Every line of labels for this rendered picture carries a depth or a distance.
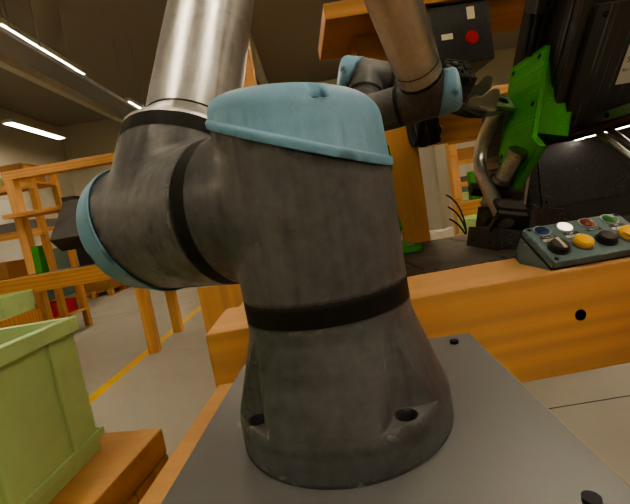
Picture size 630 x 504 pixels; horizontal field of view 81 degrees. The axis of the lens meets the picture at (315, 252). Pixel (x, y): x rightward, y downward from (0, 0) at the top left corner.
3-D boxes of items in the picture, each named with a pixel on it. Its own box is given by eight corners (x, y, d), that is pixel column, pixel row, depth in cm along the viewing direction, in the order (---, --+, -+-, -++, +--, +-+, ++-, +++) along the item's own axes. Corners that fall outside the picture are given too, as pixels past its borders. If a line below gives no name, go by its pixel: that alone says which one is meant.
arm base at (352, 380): (473, 492, 18) (447, 300, 17) (204, 487, 22) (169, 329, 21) (441, 361, 33) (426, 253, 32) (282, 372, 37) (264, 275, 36)
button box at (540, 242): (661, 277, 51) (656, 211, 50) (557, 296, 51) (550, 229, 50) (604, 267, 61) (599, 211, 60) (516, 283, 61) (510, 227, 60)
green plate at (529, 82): (569, 161, 72) (587, 49, 70) (528, 156, 72) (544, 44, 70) (532, 168, 83) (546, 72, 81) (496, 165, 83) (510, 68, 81)
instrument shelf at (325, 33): (672, -35, 94) (671, -52, 94) (325, 19, 92) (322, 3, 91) (594, 17, 119) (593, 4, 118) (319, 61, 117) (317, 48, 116)
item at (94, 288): (113, 294, 811) (108, 275, 806) (75, 301, 808) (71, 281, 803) (136, 284, 930) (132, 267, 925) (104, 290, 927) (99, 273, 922)
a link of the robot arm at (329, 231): (373, 308, 18) (328, 22, 17) (187, 311, 25) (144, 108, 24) (427, 260, 29) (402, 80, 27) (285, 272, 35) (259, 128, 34)
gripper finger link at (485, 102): (520, 96, 74) (475, 86, 74) (505, 123, 78) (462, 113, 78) (518, 89, 76) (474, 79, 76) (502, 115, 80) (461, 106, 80)
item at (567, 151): (650, 210, 91) (640, 68, 87) (531, 231, 90) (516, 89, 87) (591, 211, 109) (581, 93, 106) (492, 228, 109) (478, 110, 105)
